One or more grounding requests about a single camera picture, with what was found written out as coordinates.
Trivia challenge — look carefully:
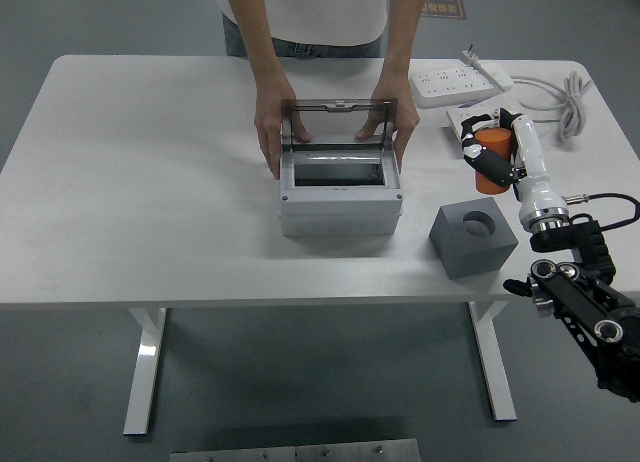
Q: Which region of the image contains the white plastic junction box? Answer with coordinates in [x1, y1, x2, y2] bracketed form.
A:
[277, 149, 404, 237]

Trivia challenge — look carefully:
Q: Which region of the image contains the orange cylinder battery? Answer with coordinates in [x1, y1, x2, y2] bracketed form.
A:
[473, 127, 514, 197]

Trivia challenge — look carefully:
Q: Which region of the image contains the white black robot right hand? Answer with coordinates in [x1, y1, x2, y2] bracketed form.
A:
[458, 107, 570, 224]

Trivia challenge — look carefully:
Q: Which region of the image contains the large white power strip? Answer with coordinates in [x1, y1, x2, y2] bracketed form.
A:
[408, 64, 515, 110]

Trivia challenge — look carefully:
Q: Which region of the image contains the grey block with round hole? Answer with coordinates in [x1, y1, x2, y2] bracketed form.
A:
[428, 197, 519, 282]

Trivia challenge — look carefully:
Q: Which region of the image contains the smoky transparent box lid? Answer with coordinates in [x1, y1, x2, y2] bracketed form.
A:
[279, 98, 400, 153]

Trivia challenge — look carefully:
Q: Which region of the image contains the person's left hand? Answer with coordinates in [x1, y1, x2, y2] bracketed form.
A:
[355, 71, 420, 171]

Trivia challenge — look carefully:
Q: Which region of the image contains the person's right hand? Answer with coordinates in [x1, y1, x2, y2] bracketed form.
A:
[253, 74, 311, 181]

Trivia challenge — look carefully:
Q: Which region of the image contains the white power plug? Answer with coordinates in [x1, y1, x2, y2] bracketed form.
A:
[459, 44, 484, 68]

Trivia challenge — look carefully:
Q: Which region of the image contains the grey metal plate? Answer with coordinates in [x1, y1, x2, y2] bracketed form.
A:
[169, 438, 421, 462]

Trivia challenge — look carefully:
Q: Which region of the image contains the white table leg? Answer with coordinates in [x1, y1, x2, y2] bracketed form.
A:
[468, 300, 517, 423]
[123, 306, 168, 437]

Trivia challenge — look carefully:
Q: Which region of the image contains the brown floor sign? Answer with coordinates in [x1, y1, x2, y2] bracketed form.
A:
[419, 0, 468, 21]

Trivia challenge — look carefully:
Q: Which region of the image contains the white coiled power cable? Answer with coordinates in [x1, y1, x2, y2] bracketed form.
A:
[509, 70, 596, 144]

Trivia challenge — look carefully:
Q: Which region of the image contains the person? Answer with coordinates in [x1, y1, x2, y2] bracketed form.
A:
[215, 0, 390, 59]

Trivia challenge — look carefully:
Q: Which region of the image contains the small white power strip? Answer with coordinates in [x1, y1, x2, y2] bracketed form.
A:
[446, 104, 494, 146]

